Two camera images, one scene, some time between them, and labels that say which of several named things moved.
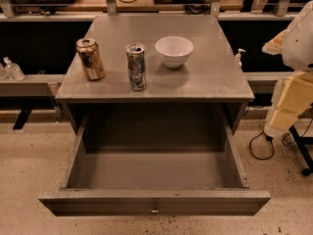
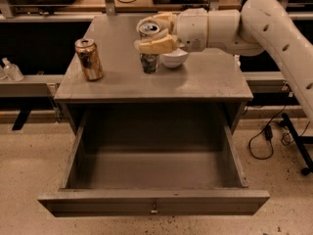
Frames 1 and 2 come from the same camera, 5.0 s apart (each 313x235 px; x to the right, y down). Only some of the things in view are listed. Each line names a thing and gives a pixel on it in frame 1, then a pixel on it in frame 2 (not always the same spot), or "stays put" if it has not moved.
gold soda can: [91, 59] stays put
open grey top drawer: [154, 165] stays put
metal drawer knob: [155, 211] stays put
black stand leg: [302, 142] stays put
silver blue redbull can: [136, 64] to [150, 62]
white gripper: [299, 46] to [192, 28]
